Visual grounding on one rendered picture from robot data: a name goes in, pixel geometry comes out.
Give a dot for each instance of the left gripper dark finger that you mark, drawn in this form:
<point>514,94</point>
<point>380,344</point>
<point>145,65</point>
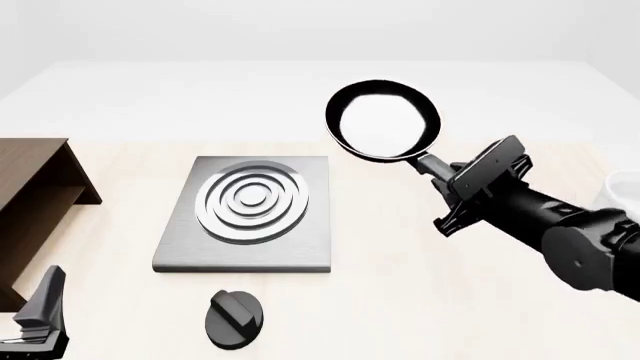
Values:
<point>47,300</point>

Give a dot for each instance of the black frying pan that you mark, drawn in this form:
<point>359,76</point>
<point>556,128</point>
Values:
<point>433,120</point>

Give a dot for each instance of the grey flat stove plate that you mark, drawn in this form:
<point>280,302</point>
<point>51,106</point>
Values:
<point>190,243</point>

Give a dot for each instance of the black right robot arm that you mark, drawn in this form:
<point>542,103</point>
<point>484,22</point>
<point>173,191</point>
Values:
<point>575,255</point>

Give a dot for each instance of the dark wooden cabinet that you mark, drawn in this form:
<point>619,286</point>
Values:
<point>40,195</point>

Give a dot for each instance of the round black stove knob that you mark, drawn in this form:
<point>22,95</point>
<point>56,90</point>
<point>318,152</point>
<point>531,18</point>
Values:
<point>235,330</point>

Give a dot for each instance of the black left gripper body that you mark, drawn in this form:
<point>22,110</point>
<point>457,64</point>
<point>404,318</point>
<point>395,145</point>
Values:
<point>35,347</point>

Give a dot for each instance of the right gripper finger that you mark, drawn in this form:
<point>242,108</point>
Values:
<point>457,167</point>
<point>442,191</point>

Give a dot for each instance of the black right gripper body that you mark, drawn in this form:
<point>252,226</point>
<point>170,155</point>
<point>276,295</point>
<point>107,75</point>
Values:
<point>462,215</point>

